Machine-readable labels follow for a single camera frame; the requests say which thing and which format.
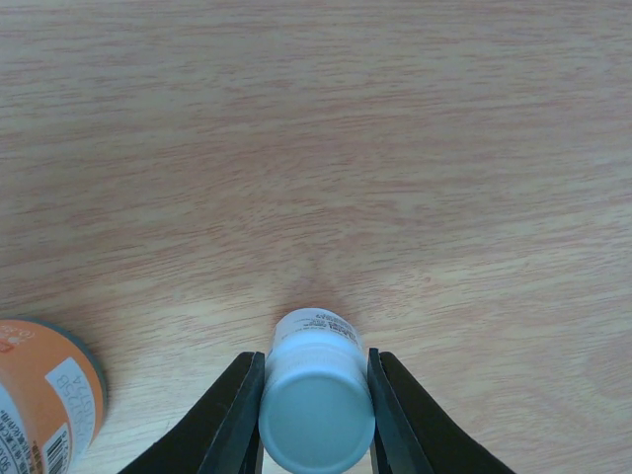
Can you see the small white pill bottle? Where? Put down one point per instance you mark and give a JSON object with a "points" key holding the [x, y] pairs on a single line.
{"points": [[316, 413]]}

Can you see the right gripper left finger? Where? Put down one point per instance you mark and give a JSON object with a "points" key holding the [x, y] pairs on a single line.
{"points": [[219, 434]]}

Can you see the orange pill bottle grey cap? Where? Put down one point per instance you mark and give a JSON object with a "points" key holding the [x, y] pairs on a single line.
{"points": [[53, 397]]}

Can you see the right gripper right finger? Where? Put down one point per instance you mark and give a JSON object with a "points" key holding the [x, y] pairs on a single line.
{"points": [[413, 433]]}

